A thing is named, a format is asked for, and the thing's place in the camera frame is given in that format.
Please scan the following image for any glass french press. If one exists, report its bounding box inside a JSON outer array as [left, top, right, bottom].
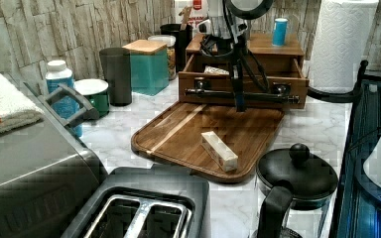
[[255, 143, 338, 238]]

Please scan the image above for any teal canister bamboo lid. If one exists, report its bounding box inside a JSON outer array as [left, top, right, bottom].
[[124, 40, 169, 96]]

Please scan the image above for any striped folded towel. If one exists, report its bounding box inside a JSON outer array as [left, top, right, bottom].
[[0, 73, 44, 134]]

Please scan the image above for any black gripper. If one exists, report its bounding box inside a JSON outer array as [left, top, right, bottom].
[[199, 35, 246, 112]]

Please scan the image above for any black paper towel holder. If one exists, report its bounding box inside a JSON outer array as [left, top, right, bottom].
[[307, 60, 369, 103]]

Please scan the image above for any blue white-capped bottle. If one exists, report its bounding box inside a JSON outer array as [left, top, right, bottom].
[[45, 59, 79, 119]]

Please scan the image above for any paper towel roll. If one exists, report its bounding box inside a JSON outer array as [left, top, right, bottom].
[[309, 0, 379, 91]]

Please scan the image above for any wooden drawer cabinet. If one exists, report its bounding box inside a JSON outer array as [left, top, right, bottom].
[[186, 33, 305, 67]]

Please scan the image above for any silver toaster oven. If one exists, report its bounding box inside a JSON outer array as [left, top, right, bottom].
[[0, 79, 107, 238]]

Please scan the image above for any snack bag in drawer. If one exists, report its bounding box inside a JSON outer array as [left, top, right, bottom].
[[204, 65, 229, 75]]

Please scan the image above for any wooden drawer with handle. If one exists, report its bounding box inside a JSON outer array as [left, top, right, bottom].
[[179, 54, 309, 109]]

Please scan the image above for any dark grey tumbler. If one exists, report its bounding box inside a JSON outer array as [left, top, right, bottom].
[[99, 48, 132, 106]]

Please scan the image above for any wooden butter block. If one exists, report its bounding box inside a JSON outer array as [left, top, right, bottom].
[[201, 131, 238, 172]]

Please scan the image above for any black utensil holder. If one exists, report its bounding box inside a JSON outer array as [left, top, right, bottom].
[[160, 24, 192, 71]]

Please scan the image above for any wooden cutting board tray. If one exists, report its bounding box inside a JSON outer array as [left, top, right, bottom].
[[131, 102, 284, 183]]

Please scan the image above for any wooden spatula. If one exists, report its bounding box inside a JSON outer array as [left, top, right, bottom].
[[180, 6, 192, 31]]

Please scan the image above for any black two-slot toaster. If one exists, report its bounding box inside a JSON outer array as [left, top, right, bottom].
[[61, 165, 210, 238]]

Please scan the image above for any blue cylindrical container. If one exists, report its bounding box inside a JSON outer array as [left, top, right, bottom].
[[272, 18, 288, 47]]

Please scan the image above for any glass jar white lid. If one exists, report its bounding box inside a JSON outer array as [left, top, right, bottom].
[[148, 35, 177, 80]]

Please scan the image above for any green canister white lid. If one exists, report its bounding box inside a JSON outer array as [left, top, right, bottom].
[[74, 78, 109, 117]]

